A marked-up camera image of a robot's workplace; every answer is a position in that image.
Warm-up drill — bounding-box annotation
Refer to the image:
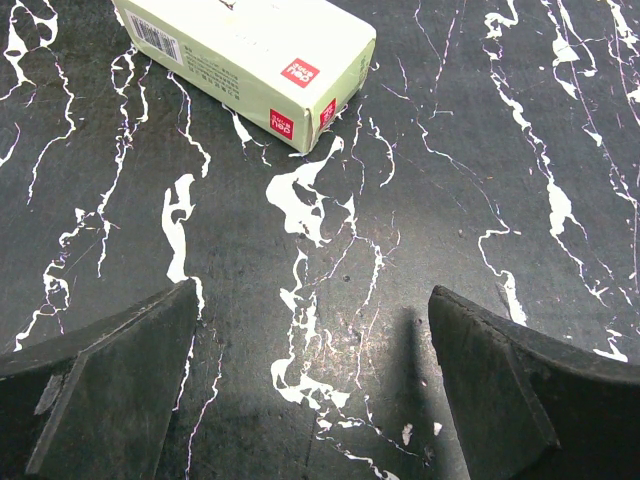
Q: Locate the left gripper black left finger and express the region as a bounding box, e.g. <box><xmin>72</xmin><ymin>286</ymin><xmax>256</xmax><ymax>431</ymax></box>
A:
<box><xmin>1</xmin><ymin>280</ymin><xmax>198</xmax><ymax>479</ymax></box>

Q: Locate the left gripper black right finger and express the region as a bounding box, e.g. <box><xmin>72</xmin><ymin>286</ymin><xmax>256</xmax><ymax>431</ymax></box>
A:
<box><xmin>428</xmin><ymin>286</ymin><xmax>639</xmax><ymax>479</ymax></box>

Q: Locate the pale green cardboard box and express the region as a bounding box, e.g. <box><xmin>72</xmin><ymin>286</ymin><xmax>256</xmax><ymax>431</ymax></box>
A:
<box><xmin>115</xmin><ymin>0</ymin><xmax>376</xmax><ymax>154</ymax></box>

